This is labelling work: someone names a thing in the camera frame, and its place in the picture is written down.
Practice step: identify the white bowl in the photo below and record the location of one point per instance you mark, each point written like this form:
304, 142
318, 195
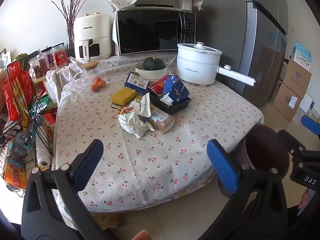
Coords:
152, 73

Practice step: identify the white napkin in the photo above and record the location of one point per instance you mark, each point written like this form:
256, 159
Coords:
167, 100

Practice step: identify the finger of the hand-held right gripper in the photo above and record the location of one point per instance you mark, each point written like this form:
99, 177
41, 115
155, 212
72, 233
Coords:
310, 123
290, 140

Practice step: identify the glass teapot with bamboo lid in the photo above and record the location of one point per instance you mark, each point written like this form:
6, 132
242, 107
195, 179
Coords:
86, 76

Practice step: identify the blue drink carton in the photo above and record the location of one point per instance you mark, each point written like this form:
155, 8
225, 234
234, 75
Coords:
176, 90

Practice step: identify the dry bare branches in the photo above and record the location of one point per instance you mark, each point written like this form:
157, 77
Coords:
71, 7

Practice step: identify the person's left hand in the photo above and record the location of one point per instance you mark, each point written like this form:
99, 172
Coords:
142, 235

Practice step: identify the brown cardboard box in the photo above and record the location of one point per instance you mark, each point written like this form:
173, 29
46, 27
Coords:
286, 102
297, 78

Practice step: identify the dark green pumpkin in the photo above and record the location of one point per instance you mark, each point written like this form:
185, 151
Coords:
153, 63

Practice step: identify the white air fryer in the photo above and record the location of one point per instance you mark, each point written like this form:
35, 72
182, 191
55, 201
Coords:
92, 33

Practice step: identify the red drink can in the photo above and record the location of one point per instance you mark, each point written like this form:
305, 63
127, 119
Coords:
157, 87

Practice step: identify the white printed wrapper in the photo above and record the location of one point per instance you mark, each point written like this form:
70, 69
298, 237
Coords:
141, 106

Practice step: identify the black plastic tray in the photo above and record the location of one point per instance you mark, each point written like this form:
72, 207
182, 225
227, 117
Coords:
175, 108

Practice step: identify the red snack packets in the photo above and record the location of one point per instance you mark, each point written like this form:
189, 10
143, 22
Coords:
18, 90

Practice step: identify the brown waste bin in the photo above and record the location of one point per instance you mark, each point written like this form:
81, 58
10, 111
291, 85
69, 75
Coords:
265, 150

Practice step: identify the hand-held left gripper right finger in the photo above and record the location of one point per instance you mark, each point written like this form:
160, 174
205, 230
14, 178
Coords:
222, 166

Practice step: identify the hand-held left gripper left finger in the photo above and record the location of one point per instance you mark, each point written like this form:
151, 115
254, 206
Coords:
89, 163

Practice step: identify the white electric pot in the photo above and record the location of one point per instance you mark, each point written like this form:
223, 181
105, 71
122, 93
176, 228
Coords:
197, 65

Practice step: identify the cherry print tablecloth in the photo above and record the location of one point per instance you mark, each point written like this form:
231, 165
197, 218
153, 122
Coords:
155, 155

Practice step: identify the red label jar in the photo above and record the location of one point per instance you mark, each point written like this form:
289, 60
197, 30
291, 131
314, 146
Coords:
59, 57

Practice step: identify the white paper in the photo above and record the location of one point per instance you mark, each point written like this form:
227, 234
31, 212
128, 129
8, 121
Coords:
132, 125

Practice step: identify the yellow sponge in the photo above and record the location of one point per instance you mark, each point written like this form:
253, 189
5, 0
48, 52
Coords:
123, 96

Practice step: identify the brown milk carton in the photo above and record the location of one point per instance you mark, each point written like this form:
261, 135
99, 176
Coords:
162, 121

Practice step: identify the dark lid spice jar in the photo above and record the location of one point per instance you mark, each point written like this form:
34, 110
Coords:
42, 63
48, 59
35, 67

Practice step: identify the green leafy vegetable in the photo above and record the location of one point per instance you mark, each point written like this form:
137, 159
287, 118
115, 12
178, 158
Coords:
23, 60

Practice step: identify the wooden shelf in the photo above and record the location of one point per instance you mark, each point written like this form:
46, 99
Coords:
41, 78

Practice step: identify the orange tangerine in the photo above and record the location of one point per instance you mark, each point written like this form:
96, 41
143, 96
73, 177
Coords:
102, 84
94, 87
97, 80

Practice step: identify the orange snack packet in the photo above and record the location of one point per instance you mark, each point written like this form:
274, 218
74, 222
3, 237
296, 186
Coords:
15, 173

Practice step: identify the blue and white carton box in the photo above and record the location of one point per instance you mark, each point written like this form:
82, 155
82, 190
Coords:
302, 53

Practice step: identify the person's right hand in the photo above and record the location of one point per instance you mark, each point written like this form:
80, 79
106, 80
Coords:
303, 198

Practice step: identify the grey refrigerator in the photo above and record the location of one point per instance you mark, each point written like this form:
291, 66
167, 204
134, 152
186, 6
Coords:
265, 42

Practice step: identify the black microwave oven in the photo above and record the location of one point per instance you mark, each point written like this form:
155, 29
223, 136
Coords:
150, 31

